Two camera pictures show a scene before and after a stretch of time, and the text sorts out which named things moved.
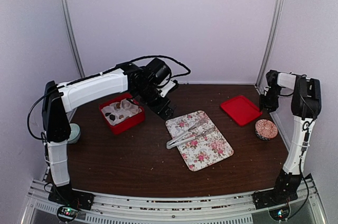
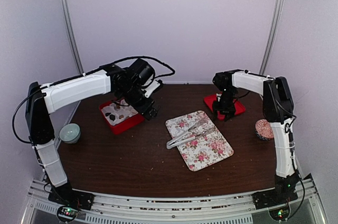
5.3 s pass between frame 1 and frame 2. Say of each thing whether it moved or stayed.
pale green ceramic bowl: stayed
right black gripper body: moved
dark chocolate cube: stayed
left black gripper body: moved
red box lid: moved
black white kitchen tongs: stayed
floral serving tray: stayed
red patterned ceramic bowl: stayed
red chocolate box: stayed
